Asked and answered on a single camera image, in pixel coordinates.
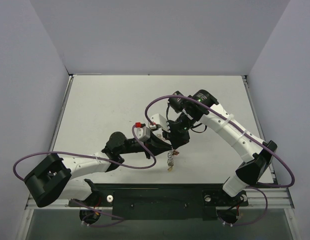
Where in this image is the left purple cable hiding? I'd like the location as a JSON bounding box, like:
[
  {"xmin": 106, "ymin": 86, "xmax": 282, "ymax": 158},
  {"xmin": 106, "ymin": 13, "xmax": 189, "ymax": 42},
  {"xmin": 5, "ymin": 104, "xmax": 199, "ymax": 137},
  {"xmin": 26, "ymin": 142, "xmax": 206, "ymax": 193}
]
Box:
[{"xmin": 13, "ymin": 126, "xmax": 158, "ymax": 228}]

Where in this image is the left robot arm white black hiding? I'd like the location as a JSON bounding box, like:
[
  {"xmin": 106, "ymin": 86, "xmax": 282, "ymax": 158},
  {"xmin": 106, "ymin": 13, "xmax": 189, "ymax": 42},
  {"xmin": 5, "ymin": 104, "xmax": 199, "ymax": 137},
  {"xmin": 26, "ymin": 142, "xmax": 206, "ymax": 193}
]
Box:
[{"xmin": 23, "ymin": 131, "xmax": 172, "ymax": 208}]

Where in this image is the large keyring blue handle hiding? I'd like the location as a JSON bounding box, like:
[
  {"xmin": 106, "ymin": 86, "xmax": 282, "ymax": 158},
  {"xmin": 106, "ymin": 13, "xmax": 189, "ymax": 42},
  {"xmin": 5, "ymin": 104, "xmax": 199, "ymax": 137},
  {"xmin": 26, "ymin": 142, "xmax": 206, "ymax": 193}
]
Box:
[{"xmin": 167, "ymin": 150, "xmax": 175, "ymax": 172}]

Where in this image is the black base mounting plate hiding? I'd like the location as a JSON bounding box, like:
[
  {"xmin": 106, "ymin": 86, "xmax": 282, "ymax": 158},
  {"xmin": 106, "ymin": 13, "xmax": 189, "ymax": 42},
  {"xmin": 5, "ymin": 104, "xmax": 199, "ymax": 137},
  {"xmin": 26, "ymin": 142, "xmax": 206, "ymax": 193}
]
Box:
[{"xmin": 82, "ymin": 182, "xmax": 248, "ymax": 221}]

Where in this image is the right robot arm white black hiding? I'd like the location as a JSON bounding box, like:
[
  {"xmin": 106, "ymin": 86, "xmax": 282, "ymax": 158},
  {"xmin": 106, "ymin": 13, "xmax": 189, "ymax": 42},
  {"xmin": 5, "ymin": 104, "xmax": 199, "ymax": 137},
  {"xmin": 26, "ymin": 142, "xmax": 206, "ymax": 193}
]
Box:
[{"xmin": 163, "ymin": 89, "xmax": 277, "ymax": 205}]

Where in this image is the aluminium rail frame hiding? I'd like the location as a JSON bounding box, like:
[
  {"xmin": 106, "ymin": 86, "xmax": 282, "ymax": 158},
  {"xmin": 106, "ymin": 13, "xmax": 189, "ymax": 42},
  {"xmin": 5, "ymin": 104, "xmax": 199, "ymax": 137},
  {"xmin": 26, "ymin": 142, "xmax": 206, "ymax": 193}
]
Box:
[{"xmin": 21, "ymin": 75, "xmax": 293, "ymax": 240}]

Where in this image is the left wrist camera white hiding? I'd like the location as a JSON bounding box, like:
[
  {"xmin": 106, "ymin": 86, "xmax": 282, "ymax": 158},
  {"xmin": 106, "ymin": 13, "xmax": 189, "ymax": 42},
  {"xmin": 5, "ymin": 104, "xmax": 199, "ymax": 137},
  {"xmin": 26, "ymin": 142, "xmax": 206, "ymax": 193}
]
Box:
[{"xmin": 133, "ymin": 122, "xmax": 151, "ymax": 143}]

